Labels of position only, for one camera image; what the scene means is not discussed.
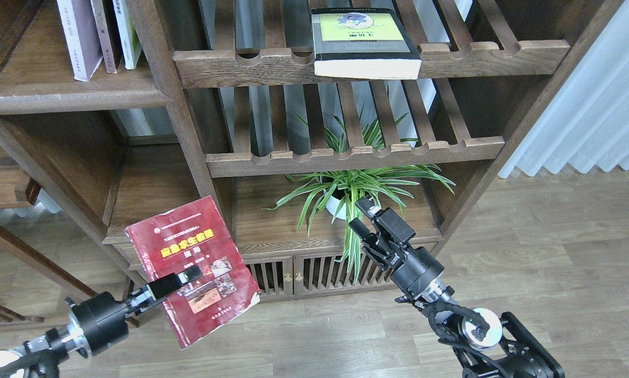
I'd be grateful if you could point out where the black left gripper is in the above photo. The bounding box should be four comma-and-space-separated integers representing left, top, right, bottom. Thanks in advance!
65, 265, 202, 358

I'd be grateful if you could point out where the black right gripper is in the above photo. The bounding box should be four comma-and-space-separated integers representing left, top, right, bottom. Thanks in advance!
349, 197, 446, 303

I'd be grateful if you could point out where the red cover book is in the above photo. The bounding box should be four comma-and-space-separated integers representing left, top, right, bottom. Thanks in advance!
125, 196, 261, 349

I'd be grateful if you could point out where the white lavender book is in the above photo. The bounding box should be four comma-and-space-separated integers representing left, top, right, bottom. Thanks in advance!
56, 1, 103, 81

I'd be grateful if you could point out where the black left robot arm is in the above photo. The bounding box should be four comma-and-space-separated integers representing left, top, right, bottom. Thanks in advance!
0, 266, 202, 377

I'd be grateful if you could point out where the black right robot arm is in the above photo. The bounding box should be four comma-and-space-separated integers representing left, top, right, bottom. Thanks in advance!
349, 197, 564, 377

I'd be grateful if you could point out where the white plant pot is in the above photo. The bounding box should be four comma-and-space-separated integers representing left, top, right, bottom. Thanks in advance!
326, 191, 365, 221

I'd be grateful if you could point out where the green spider plant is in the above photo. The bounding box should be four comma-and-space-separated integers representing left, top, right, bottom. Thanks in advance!
264, 115, 456, 281

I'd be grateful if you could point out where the dark wooden bookshelf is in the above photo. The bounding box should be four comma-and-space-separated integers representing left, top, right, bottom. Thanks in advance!
0, 1, 623, 301

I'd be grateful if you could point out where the green and black book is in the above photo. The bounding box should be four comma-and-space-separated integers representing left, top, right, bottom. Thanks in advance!
311, 7, 422, 80

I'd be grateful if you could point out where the white green upright book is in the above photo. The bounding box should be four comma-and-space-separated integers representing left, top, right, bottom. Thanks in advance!
112, 1, 143, 70

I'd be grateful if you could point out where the white curtain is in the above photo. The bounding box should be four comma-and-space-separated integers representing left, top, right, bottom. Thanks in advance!
499, 1, 629, 179

